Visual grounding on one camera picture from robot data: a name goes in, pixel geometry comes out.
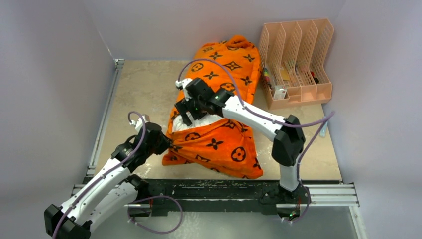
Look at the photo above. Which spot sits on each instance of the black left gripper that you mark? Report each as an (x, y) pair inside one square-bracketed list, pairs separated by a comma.
[(166, 143)]

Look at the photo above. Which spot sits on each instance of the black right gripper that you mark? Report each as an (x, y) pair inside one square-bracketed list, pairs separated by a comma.
[(181, 107)]

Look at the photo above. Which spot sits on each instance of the orange patterned pillowcase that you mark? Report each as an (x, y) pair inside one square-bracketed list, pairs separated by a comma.
[(216, 143)]

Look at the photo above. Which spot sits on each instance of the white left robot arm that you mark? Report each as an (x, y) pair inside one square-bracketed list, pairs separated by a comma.
[(114, 186)]

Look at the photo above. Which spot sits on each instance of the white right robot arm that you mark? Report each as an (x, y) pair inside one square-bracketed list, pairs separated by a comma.
[(285, 134)]

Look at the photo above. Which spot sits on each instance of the set of coloured markers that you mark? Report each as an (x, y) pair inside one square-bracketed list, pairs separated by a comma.
[(266, 77)]

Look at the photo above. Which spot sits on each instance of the small white red box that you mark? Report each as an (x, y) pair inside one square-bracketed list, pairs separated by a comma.
[(279, 92)]

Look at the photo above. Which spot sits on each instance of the yellow notepad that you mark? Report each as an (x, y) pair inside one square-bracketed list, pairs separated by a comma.
[(284, 74)]

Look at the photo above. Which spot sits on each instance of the pink desk file organizer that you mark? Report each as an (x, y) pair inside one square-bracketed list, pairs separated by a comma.
[(298, 46)]

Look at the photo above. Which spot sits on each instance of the red black round object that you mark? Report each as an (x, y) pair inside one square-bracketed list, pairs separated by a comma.
[(316, 80)]

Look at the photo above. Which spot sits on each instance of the light blue glue stick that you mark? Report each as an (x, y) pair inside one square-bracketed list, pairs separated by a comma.
[(323, 130)]

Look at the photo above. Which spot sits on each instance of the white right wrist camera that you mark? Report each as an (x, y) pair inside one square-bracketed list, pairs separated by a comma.
[(182, 85)]

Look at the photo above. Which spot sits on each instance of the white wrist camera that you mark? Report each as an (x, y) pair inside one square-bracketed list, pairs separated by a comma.
[(182, 85), (138, 123)]

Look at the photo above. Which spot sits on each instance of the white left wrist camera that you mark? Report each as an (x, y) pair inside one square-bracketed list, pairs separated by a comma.
[(138, 123)]

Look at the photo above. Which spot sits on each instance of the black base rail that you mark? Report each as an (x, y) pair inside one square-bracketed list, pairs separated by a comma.
[(257, 196)]

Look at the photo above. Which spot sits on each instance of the aluminium frame rails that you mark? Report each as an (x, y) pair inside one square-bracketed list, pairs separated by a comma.
[(322, 193)]

